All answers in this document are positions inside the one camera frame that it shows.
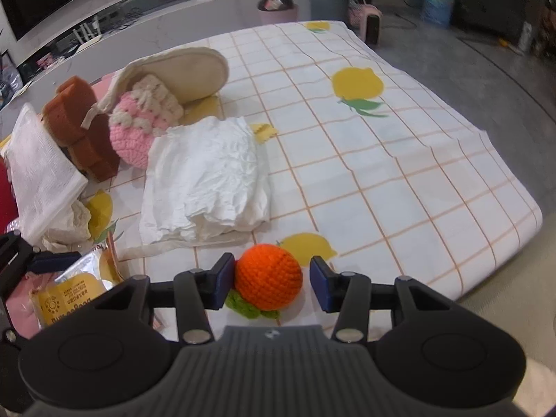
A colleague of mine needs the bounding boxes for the orange crochet ball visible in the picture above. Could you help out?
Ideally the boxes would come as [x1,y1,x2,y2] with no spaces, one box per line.
[225,244,303,320]

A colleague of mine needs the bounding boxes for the pink white crochet toy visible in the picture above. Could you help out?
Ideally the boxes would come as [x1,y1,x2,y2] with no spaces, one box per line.
[108,74,184,170]

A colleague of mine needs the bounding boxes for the red cardboard box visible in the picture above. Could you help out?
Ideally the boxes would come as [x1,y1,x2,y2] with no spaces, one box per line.
[0,159,19,235]

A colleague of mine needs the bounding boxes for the yellow snack packet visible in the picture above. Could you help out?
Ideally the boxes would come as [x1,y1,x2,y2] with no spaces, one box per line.
[30,245,123,328]

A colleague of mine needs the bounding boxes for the checked lemon tablecloth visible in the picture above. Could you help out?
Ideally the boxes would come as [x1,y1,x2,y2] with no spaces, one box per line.
[85,20,544,344]

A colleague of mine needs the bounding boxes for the brown sponge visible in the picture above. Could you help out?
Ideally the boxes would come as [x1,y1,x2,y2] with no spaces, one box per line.
[41,76,120,183]

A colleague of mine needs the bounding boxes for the yellow cleaning cloth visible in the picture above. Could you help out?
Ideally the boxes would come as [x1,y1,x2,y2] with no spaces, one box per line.
[251,123,278,144]

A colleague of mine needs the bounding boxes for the beige slipper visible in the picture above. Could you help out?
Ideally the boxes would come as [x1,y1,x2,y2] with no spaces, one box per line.
[81,45,229,129]

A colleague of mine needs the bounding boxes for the pink small heater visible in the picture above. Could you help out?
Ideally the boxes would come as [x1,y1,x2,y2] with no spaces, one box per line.
[348,0,383,46]

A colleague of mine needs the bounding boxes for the pink trash bin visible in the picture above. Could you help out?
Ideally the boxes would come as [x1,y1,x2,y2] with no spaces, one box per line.
[257,0,298,25]

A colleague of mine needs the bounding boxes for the blue water bottle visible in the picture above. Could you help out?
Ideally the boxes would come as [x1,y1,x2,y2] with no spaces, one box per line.
[421,0,454,28]

